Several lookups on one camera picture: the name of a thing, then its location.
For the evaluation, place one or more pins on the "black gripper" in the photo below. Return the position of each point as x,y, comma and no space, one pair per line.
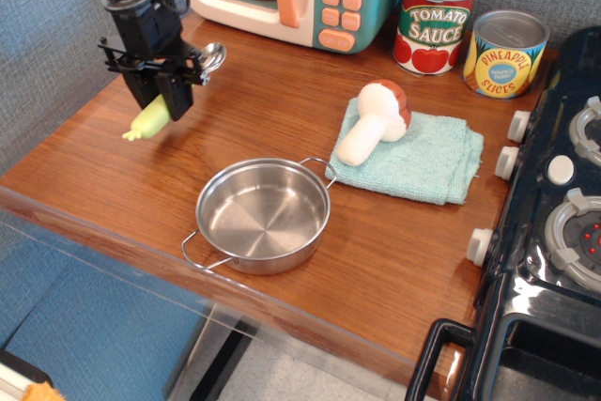
149,36

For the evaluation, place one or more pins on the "spoon with green handle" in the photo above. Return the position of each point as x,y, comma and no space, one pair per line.
153,118

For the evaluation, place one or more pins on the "stainless steel pan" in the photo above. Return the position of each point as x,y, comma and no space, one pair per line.
262,216

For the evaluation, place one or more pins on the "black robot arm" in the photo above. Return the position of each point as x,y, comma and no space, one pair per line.
151,55

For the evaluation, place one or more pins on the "plush white brown mushroom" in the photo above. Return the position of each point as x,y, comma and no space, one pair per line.
384,116

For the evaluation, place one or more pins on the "light blue folded cloth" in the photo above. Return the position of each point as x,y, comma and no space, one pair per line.
435,162

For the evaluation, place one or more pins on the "tomato sauce can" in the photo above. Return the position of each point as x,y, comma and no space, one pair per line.
429,34

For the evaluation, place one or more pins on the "orange object in corner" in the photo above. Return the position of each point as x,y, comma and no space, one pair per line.
22,381

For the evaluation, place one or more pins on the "pineapple slices can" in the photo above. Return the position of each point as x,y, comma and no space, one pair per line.
506,48

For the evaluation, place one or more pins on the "black toy stove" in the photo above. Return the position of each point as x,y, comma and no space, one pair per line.
536,335

